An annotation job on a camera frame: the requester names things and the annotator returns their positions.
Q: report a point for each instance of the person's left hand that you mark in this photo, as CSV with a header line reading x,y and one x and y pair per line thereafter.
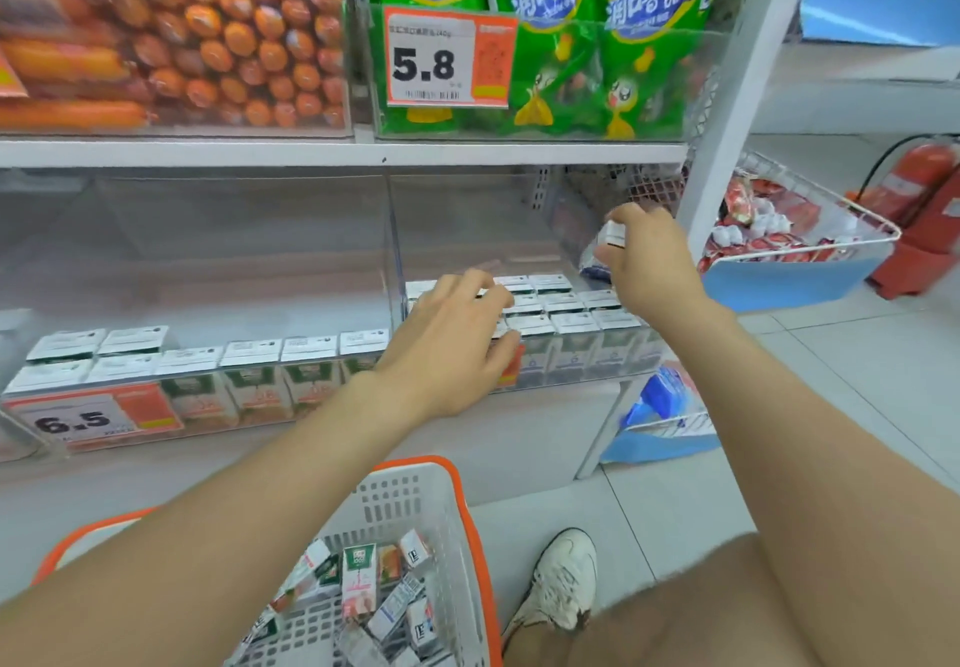
x,y
450,359

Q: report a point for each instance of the person's right hand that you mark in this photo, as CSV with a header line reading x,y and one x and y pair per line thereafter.
x,y
652,269

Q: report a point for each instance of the carton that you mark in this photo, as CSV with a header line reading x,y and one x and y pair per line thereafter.
x,y
596,257

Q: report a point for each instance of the pile of small juice cartons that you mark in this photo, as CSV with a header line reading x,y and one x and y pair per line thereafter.
x,y
367,599

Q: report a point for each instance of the person's right forearm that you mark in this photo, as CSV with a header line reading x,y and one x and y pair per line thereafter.
x,y
825,479

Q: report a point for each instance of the person's left forearm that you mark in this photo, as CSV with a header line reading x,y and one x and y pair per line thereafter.
x,y
187,561

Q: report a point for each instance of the person's right white shoe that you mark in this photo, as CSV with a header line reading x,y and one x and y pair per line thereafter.
x,y
559,584

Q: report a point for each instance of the person's right leg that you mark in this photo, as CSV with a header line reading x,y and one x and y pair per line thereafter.
x,y
675,614

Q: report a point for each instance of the orange white price tag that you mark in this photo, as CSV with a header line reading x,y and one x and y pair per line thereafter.
x,y
9,77
75,422
427,62
514,366

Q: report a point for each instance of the blue plastic packet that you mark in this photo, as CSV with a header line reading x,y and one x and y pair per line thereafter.
x,y
664,392

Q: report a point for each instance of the heap of red white packets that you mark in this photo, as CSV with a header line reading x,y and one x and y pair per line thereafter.
x,y
772,227

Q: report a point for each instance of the stack of green packets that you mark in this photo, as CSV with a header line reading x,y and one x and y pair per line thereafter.
x,y
645,36

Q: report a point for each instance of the red extinguisher stand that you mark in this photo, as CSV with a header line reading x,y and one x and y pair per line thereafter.
x,y
907,272

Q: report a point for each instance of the stack of orange sausages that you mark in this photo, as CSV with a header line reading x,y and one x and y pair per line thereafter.
x,y
225,43

